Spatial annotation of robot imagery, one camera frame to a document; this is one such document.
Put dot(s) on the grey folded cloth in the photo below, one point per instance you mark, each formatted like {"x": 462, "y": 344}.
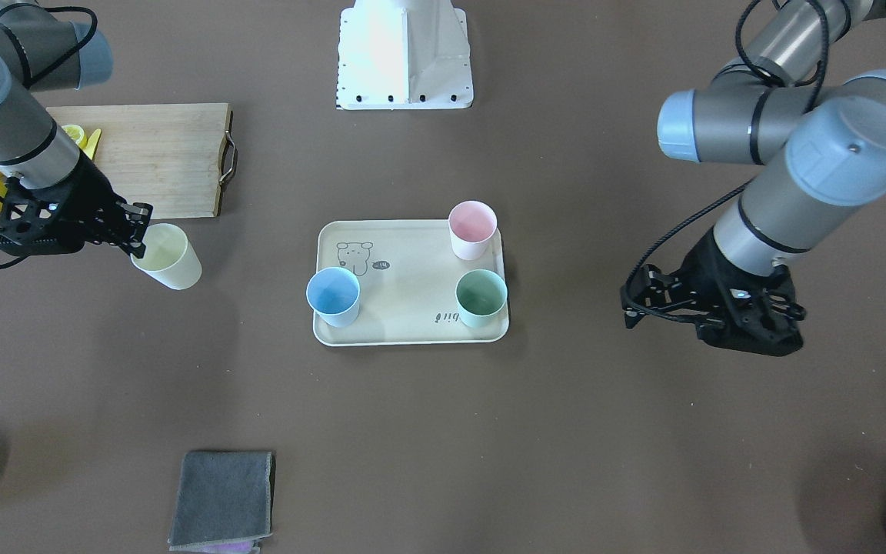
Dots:
{"x": 223, "y": 502}

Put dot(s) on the cream rabbit tray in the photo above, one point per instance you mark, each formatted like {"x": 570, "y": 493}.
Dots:
{"x": 408, "y": 276}

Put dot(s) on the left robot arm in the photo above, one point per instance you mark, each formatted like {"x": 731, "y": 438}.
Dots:
{"x": 822, "y": 154}

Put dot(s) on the lemon half upper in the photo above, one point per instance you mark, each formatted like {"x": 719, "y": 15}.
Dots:
{"x": 76, "y": 134}

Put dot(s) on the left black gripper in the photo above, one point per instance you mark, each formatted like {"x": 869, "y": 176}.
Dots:
{"x": 701, "y": 267}

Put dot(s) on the pink cup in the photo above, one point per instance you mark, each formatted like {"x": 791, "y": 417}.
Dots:
{"x": 471, "y": 225}

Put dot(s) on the mint green cup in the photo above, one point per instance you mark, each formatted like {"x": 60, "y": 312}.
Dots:
{"x": 480, "y": 294}

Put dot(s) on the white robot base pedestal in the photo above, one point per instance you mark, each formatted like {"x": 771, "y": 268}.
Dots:
{"x": 404, "y": 55}

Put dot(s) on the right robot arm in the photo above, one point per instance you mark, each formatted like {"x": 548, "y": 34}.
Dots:
{"x": 40, "y": 52}

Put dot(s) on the yellow plastic knife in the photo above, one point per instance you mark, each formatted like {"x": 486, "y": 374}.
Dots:
{"x": 92, "y": 143}

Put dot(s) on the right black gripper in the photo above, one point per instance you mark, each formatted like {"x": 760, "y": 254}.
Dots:
{"x": 86, "y": 194}

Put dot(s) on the blue cup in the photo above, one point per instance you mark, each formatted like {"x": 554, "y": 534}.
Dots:
{"x": 334, "y": 294}

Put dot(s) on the bamboo cutting board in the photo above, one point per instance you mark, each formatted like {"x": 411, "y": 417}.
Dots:
{"x": 171, "y": 156}

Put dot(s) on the pale yellow cup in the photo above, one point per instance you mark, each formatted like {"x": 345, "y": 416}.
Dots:
{"x": 169, "y": 257}

